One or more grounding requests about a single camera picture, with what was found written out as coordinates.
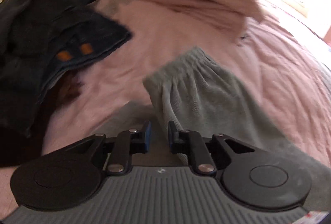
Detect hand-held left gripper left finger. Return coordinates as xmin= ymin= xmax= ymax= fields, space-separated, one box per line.
xmin=52 ymin=121 xmax=152 ymax=176

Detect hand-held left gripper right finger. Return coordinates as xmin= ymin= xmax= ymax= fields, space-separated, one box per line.
xmin=168 ymin=121 xmax=261 ymax=176

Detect grey sweatpants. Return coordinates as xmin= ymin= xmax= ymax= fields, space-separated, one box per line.
xmin=102 ymin=46 xmax=331 ymax=204

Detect dark blue jeans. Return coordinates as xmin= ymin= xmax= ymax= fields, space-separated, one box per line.
xmin=0 ymin=0 xmax=134 ymax=137

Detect dark maroon garment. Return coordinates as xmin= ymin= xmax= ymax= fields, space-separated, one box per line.
xmin=0 ymin=70 xmax=87 ymax=169

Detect pink bed sheet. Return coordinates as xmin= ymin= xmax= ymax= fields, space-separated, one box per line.
xmin=0 ymin=0 xmax=331 ymax=215

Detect dark grey garment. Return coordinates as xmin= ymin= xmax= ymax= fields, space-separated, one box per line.
xmin=0 ymin=0 xmax=33 ymax=42

